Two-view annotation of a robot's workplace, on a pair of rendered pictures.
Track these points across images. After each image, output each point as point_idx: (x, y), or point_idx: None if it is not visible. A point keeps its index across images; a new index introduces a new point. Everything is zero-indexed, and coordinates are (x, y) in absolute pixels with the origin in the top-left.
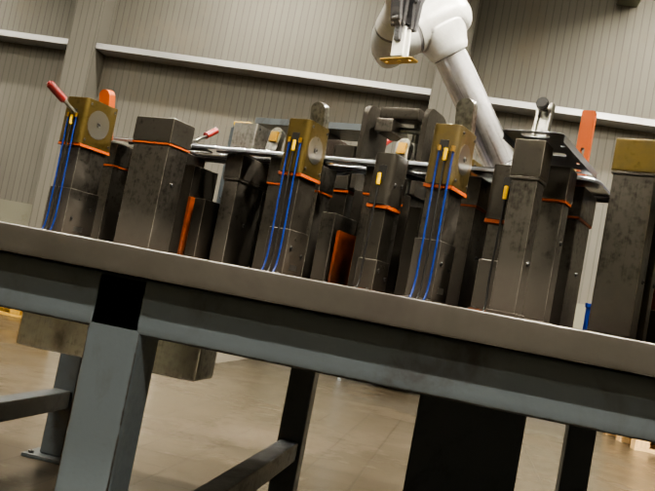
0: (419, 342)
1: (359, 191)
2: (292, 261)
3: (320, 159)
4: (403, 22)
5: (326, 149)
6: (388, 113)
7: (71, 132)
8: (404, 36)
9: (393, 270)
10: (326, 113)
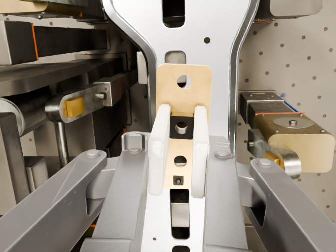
0: None
1: (97, 149)
2: (261, 94)
3: (274, 120)
4: (232, 155)
5: (254, 133)
6: (24, 188)
7: None
8: (204, 128)
9: (116, 64)
10: (287, 150)
